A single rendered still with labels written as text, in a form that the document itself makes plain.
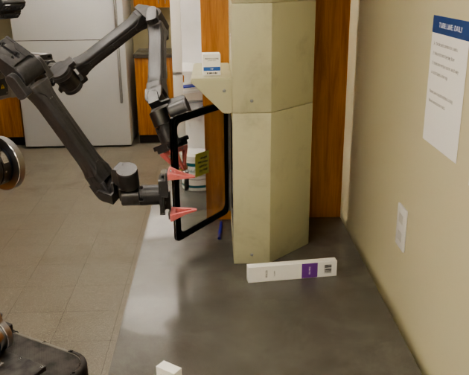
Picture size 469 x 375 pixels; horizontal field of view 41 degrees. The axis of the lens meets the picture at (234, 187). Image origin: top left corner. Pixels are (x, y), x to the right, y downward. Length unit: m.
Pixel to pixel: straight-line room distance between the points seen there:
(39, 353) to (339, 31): 1.82
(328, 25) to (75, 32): 4.87
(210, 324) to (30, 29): 5.55
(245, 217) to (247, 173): 0.14
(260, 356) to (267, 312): 0.20
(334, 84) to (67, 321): 2.09
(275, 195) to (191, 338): 0.54
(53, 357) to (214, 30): 1.56
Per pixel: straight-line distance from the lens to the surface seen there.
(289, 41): 1.83
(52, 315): 3.69
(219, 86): 1.77
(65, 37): 6.83
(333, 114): 2.21
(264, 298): 1.75
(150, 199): 1.74
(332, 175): 2.27
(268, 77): 1.78
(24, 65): 1.70
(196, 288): 1.81
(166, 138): 1.98
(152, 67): 2.14
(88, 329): 3.51
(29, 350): 2.96
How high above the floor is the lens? 1.79
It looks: 19 degrees down
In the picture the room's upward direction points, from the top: 1 degrees counter-clockwise
